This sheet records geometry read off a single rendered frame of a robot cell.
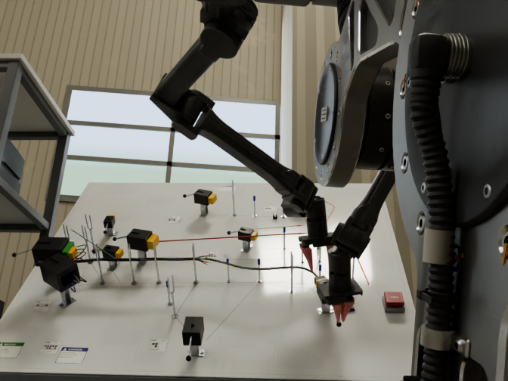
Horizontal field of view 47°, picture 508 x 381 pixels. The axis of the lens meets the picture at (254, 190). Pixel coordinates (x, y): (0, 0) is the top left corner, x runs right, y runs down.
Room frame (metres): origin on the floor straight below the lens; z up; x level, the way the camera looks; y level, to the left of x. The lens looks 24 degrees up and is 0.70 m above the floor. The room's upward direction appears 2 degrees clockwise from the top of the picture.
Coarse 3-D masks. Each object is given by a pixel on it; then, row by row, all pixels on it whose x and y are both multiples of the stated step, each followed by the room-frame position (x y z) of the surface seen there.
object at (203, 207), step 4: (196, 192) 1.91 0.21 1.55; (200, 192) 1.92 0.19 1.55; (204, 192) 1.91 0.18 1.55; (208, 192) 1.91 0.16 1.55; (184, 196) 1.95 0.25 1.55; (196, 196) 1.91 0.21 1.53; (200, 196) 1.90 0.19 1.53; (204, 196) 1.90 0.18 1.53; (208, 196) 1.90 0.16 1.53; (196, 200) 1.93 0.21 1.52; (200, 200) 1.92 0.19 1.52; (204, 200) 1.91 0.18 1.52; (200, 204) 1.94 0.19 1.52; (204, 204) 1.92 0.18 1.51; (208, 204) 1.92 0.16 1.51; (200, 208) 1.96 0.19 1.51; (204, 208) 1.95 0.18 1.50; (204, 212) 1.97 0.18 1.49; (208, 212) 1.98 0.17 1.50; (204, 216) 1.97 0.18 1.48
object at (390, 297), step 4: (384, 292) 1.63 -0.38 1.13; (388, 292) 1.63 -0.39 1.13; (392, 292) 1.63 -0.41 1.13; (396, 292) 1.63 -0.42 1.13; (400, 292) 1.63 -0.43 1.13; (388, 296) 1.62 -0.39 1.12; (392, 296) 1.61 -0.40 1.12; (396, 296) 1.61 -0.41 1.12; (400, 296) 1.61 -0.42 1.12; (388, 300) 1.61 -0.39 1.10; (392, 300) 1.61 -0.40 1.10; (396, 300) 1.60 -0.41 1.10; (400, 300) 1.60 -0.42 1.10; (388, 304) 1.61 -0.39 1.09; (392, 304) 1.60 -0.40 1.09; (396, 304) 1.60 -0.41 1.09; (400, 304) 1.60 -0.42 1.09
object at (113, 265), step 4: (104, 248) 1.75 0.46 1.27; (108, 248) 1.75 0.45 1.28; (112, 248) 1.75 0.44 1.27; (116, 248) 1.74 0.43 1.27; (92, 252) 1.78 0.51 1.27; (104, 252) 1.75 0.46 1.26; (108, 252) 1.74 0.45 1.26; (112, 252) 1.74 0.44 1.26; (104, 256) 1.76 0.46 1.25; (108, 256) 1.75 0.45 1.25; (112, 264) 1.78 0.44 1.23; (116, 264) 1.80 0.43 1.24; (108, 268) 1.79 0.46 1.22; (112, 268) 1.79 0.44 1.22
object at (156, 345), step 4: (152, 340) 1.59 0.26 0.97; (156, 340) 1.59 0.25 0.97; (160, 340) 1.59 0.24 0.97; (164, 340) 1.59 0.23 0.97; (168, 340) 1.59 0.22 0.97; (152, 344) 1.59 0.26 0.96; (156, 344) 1.59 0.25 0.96; (160, 344) 1.58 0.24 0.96; (164, 344) 1.58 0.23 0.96; (148, 348) 1.58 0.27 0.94; (152, 348) 1.58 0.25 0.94; (156, 348) 1.58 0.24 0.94; (160, 348) 1.57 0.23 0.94; (164, 348) 1.57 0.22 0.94
